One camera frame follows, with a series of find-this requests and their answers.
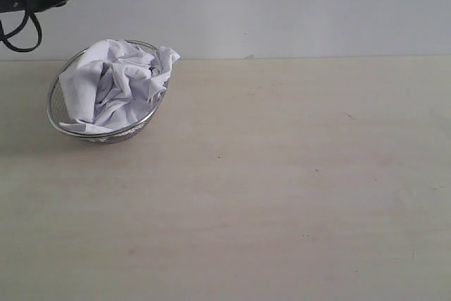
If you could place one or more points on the white t-shirt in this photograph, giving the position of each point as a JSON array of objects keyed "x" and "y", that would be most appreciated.
[{"x": 113, "y": 85}]

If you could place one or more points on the metal wire mesh basket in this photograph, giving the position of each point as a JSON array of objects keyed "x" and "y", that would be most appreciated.
[{"x": 57, "y": 112}]

